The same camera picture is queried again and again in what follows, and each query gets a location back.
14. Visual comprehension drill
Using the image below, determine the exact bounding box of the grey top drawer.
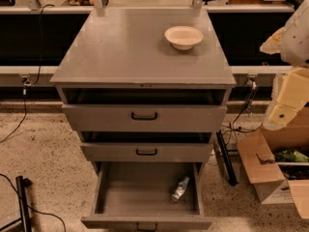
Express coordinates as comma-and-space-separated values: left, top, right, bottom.
63, 104, 226, 132

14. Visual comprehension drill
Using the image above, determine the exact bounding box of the brown cardboard box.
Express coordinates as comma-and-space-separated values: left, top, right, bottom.
238, 107, 309, 219

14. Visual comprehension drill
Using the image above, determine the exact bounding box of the black cable left wall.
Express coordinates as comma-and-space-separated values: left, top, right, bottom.
0, 3, 56, 144

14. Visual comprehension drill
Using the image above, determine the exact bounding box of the grey drawer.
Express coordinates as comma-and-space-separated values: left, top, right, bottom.
80, 143, 212, 162
63, 104, 226, 132
81, 162, 211, 232

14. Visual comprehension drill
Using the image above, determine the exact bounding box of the black stand bar left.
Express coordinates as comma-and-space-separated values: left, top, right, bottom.
15, 176, 32, 232

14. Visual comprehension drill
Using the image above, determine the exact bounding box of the green bag in box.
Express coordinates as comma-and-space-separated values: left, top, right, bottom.
274, 148, 309, 162

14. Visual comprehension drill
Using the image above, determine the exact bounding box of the black cable floor left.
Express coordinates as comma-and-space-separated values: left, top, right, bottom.
0, 173, 68, 232

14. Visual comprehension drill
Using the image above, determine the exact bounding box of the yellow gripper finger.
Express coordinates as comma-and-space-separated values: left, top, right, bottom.
268, 68, 309, 127
260, 28, 285, 55

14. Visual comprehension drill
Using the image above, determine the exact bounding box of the black stand bar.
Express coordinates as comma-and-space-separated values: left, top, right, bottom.
15, 176, 32, 232
216, 131, 239, 187

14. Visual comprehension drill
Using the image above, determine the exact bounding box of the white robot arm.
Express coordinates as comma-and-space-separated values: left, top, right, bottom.
260, 8, 309, 131

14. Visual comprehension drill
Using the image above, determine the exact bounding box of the grey drawer cabinet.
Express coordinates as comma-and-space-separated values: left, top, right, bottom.
49, 7, 238, 166

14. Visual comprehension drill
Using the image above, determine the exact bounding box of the grey bottom drawer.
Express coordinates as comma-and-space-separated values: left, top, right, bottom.
81, 162, 211, 232

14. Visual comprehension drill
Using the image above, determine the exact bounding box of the black stand bar right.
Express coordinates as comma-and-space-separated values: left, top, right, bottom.
216, 131, 239, 187

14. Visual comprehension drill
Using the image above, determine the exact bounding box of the black cables right floor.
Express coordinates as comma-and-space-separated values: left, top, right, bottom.
221, 80, 265, 147

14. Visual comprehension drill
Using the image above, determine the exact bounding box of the grey middle drawer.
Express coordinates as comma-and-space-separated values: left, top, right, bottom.
80, 143, 212, 162

